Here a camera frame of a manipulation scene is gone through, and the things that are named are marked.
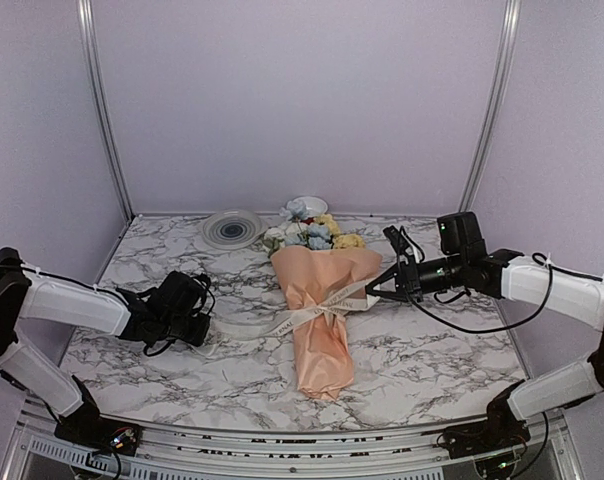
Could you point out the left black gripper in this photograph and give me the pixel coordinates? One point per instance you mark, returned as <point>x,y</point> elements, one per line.
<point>198,333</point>

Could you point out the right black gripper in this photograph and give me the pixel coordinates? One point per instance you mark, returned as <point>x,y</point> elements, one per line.
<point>393,272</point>

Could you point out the white ribbon strip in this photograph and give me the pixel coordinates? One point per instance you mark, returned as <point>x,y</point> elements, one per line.
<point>352,298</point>

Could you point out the yellow fake flower stem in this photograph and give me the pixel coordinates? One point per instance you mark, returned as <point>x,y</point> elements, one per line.
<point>325,234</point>

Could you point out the blue fake flower stem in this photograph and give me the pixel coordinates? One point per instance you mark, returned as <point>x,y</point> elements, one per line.
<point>297,216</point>

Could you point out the white fake rose stem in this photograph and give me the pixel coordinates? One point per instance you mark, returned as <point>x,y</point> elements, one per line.
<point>276,238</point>

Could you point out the peach wrapping paper sheet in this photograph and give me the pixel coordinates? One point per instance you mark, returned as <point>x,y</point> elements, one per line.
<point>323,364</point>

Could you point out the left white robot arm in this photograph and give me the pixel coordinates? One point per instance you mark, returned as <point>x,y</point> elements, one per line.
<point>26,292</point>

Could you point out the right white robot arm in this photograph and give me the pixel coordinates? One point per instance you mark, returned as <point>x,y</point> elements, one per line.
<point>504,275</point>

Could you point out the orange and white bowl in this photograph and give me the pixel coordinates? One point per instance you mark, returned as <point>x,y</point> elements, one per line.
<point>315,206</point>

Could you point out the grey striped plate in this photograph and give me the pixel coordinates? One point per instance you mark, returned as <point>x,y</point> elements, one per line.
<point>232,229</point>

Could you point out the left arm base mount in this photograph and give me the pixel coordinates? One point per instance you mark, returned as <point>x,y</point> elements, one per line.
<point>87,427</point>

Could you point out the aluminium front rail frame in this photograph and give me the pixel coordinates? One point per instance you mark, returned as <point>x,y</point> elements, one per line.
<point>179,452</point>

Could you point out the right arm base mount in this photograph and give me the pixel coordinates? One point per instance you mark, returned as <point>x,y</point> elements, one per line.
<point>500,430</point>

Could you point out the right aluminium corner post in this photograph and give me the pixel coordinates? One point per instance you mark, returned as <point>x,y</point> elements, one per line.
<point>496,96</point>

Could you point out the aluminium corner post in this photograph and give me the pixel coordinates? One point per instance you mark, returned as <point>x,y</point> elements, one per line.
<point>496,96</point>
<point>98,92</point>

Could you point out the left aluminium corner post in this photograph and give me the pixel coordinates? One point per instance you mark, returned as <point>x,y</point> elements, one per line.
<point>98,92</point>

